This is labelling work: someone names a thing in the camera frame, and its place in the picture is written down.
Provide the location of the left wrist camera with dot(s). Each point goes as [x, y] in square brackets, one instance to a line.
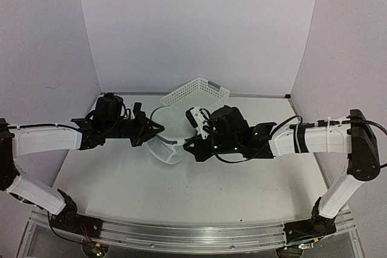
[136, 110]

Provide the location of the aluminium front rail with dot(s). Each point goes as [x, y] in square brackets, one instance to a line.
[190, 239]

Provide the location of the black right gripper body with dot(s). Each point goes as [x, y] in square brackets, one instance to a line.
[229, 145]

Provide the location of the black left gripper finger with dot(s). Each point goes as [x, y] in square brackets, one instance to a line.
[148, 128]
[142, 137]

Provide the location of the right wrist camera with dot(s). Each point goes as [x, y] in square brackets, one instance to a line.
[200, 122]

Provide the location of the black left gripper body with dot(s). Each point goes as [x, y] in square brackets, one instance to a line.
[118, 129]

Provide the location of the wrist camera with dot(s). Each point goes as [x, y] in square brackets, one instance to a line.
[200, 122]
[136, 110]

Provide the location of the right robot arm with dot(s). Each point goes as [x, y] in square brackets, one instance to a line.
[351, 136]

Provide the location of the white mesh laundry bag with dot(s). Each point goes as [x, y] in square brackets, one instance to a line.
[167, 146]

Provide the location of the white plastic basket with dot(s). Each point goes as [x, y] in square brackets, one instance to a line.
[198, 92]

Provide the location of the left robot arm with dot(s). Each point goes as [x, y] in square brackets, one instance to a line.
[23, 140]

